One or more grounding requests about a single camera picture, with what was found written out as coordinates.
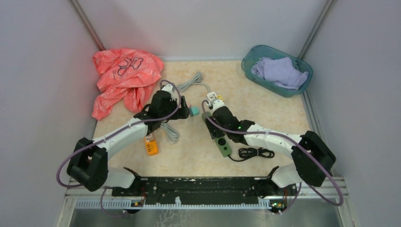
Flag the white power strip with USB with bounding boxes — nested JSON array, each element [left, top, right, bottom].
[[207, 92, 219, 104]]

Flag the green power strip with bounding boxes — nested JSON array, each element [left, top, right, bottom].
[[201, 112, 232, 157]]

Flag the teal plug adapter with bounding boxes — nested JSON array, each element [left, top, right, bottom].
[[189, 106, 200, 117]]

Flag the pink plug adapter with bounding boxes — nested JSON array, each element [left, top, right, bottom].
[[146, 133, 155, 142]]

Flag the orange power strip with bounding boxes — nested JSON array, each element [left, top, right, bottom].
[[144, 137, 159, 156]]

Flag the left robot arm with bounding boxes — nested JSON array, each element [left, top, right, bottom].
[[66, 90, 191, 196]]

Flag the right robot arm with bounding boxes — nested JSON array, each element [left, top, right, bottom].
[[209, 106, 336, 195]]

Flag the pink patterned cloth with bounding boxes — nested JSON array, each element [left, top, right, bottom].
[[91, 48, 164, 121]]

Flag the lavender cloth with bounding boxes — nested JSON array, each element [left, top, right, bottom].
[[251, 57, 309, 90]]

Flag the teal plastic basket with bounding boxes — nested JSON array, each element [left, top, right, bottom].
[[241, 45, 314, 98]]

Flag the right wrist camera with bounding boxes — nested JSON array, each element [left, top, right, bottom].
[[208, 100, 225, 111]]

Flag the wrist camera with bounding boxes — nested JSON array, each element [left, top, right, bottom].
[[161, 83, 175, 95], [208, 100, 225, 111]]

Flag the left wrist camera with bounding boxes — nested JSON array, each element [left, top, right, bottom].
[[161, 83, 175, 95]]

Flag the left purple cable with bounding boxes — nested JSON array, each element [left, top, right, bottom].
[[56, 79, 183, 218]]

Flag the grey cable behind green strip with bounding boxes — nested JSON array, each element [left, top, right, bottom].
[[160, 122, 180, 145]]

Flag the grey coiled cable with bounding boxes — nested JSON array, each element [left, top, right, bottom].
[[174, 71, 212, 95]]

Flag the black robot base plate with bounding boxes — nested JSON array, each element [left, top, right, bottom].
[[112, 177, 296, 205]]

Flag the aluminium front rail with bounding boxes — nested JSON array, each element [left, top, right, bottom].
[[64, 177, 349, 210]]

